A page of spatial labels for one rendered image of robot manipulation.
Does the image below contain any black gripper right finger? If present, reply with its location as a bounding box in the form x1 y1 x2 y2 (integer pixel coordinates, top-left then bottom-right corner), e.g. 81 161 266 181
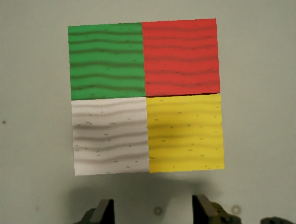
192 194 295 224

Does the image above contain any red cube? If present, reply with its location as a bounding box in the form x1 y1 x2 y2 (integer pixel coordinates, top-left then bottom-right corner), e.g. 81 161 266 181
142 18 220 98

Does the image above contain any green cube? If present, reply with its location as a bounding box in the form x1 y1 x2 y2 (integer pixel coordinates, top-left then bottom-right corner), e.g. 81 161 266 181
68 22 146 101

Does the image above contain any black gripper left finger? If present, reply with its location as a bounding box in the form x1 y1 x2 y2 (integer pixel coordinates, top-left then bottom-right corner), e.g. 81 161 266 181
74 199 115 224

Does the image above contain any yellow cube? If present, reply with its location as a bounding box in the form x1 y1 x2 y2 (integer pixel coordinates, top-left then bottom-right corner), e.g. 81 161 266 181
146 94 225 173

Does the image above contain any white wood-grain cube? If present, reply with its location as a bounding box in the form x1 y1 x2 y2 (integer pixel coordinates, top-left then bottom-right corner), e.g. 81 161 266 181
71 97 150 176

